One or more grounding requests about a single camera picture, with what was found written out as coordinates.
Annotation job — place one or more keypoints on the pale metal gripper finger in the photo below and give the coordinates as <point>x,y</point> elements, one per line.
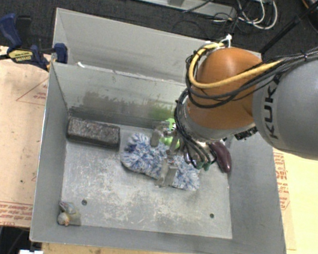
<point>168,175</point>
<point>155,138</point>

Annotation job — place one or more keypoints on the green toy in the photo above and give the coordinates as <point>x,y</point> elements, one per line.
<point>170,125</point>

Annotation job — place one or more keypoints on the blue and white fluffy cloth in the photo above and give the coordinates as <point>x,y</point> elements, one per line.
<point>144,158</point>

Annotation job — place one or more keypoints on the purple toy eggplant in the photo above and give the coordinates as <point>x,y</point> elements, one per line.
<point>224,159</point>

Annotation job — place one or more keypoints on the grey metal bin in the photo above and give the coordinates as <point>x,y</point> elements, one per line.
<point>133,204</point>

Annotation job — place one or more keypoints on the dark grey flat block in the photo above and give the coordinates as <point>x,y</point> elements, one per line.
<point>94,132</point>

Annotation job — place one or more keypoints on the small grey toy animal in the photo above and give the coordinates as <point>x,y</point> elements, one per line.
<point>68,215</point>

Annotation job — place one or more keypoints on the brown cardboard board red print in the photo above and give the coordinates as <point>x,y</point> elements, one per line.
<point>7,142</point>

